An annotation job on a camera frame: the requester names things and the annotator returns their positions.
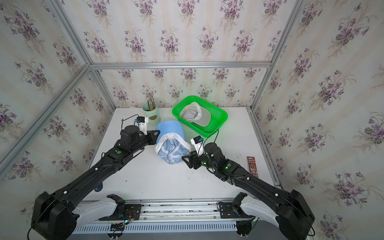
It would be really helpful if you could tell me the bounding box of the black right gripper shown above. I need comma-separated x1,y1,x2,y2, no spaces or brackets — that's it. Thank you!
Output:
180,148,218,171

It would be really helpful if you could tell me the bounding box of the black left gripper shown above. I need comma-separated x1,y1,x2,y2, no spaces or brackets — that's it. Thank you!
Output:
128,129,161,155

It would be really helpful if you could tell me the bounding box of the light blue baseball cap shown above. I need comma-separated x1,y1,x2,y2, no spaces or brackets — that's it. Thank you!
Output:
155,121,192,165

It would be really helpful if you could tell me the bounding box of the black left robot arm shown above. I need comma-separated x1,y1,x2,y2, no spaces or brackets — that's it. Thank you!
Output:
31,125,161,240

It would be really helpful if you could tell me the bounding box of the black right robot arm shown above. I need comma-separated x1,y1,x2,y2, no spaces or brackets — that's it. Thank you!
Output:
182,143,315,240

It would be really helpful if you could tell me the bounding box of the beige baseball cap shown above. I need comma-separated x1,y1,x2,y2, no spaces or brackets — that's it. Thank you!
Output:
179,102,211,127

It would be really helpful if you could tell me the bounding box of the mint green pencil cup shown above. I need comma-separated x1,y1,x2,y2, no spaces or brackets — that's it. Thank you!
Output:
142,102,161,126

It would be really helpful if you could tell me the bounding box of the bundle of coloured pencils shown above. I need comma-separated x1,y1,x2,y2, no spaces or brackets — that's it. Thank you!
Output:
148,99,156,111

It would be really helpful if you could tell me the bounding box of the green plastic basket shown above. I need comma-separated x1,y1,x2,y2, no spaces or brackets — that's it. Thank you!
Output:
172,96,228,138

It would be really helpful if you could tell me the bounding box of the red patterned card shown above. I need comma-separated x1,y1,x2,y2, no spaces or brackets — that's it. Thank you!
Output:
247,156,259,178

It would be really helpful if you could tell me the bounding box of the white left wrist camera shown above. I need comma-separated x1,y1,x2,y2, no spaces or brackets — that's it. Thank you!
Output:
135,116,149,136

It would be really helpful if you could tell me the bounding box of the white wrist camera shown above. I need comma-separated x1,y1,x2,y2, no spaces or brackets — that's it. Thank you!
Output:
135,116,149,136
191,136,204,156

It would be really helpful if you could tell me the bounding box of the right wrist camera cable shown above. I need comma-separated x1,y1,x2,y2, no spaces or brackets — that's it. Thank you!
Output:
201,128,220,148

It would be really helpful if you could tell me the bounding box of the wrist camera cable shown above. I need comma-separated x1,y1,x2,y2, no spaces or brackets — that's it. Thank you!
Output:
120,114,140,130
201,128,220,148

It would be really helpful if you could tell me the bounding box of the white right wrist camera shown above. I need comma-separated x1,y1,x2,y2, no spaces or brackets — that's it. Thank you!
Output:
191,136,204,156

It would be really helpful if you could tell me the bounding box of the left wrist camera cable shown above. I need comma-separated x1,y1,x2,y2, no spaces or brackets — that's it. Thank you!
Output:
120,114,140,130

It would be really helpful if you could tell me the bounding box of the aluminium mounting rail frame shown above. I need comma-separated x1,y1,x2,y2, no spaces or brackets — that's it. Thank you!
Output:
75,193,278,235

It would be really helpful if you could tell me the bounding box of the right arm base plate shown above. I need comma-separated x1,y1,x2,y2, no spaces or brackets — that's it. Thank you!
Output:
217,202,255,219

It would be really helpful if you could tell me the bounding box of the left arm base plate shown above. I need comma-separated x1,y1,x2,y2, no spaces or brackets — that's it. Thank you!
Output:
99,204,142,221

